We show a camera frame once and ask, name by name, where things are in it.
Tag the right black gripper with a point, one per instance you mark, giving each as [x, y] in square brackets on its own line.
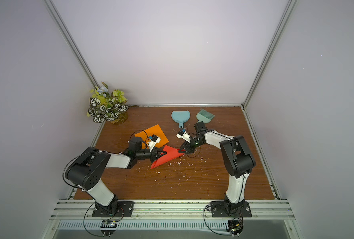
[188, 147]

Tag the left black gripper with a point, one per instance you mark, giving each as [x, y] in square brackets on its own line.
[154, 156]

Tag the red square paper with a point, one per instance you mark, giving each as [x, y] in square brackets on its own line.
[171, 153]

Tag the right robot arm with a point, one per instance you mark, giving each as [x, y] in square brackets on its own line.
[239, 163]

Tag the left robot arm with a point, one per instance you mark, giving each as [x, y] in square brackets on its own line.
[86, 170]

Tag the orange square paper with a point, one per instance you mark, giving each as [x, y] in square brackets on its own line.
[154, 130]

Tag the light blue dustpan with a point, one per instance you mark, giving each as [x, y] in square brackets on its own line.
[180, 117]

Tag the green hand brush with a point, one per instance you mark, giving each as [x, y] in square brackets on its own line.
[204, 116]

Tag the potted artificial plant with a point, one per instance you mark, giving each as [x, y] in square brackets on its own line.
[107, 106]

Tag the left connector board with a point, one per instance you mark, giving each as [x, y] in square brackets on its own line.
[108, 227]

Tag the connector board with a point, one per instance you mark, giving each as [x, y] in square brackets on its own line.
[235, 226]
[108, 227]

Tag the right connector board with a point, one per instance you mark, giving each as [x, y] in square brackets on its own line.
[235, 226]

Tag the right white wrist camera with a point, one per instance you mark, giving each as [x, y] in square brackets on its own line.
[183, 134]

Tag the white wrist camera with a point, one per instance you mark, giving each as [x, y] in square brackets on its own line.
[153, 141]
[183, 134]

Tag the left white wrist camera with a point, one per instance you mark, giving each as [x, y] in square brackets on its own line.
[153, 141]

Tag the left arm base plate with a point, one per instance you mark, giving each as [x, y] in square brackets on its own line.
[120, 209]

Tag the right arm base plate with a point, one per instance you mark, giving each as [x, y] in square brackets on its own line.
[227, 209]

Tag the aluminium front rail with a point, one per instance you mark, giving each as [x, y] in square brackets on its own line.
[172, 210]

